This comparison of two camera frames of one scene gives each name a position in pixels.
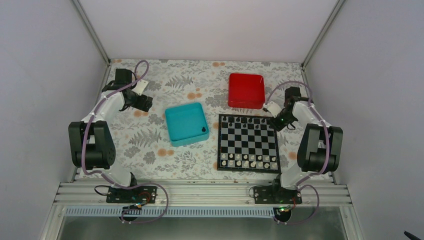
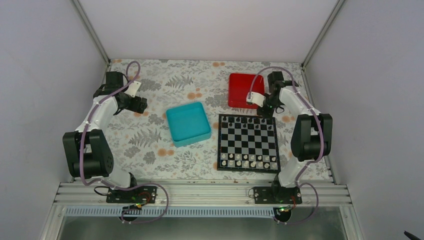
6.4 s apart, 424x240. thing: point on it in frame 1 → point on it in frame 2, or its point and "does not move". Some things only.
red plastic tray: [246, 91] does not move
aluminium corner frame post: [92, 31] does not move
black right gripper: [277, 126] → [261, 112]
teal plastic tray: [185, 123] does not move
